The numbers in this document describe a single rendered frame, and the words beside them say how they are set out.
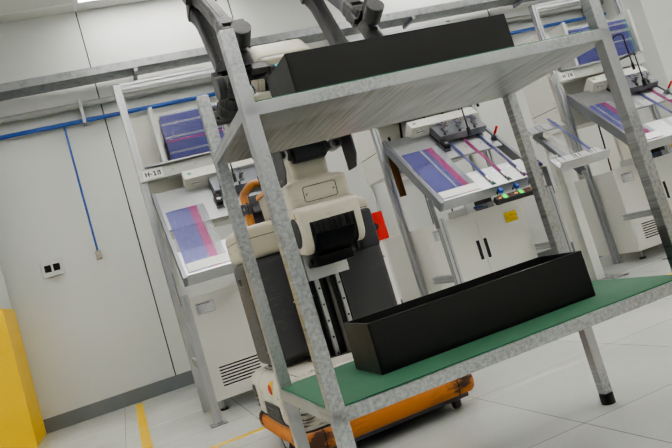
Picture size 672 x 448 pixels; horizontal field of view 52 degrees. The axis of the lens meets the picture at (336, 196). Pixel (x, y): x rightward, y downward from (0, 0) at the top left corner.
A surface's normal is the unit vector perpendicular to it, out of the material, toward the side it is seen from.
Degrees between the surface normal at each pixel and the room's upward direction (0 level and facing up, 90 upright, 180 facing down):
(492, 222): 90
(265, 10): 90
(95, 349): 90
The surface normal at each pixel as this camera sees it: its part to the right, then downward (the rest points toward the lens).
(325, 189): 0.35, -0.04
